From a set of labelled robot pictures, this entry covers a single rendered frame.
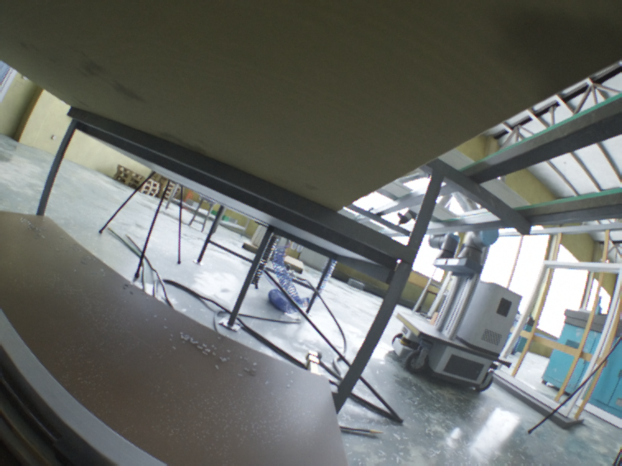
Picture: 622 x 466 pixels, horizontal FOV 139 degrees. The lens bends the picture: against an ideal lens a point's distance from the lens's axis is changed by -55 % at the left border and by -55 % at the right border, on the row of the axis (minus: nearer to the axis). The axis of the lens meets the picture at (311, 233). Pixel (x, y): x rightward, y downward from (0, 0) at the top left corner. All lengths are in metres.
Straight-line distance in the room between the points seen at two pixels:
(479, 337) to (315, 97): 2.03
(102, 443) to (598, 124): 0.62
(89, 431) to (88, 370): 0.11
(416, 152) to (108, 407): 0.35
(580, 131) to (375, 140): 0.35
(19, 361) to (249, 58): 0.31
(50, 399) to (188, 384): 0.19
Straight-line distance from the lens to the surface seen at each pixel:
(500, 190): 0.82
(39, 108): 6.11
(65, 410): 0.26
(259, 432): 0.35
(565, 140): 0.46
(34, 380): 0.28
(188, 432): 0.31
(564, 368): 4.54
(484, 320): 2.07
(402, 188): 1.10
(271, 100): 0.18
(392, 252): 0.48
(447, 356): 1.92
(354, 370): 0.56
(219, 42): 0.15
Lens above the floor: 0.53
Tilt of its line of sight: 3 degrees up
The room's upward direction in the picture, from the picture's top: 24 degrees clockwise
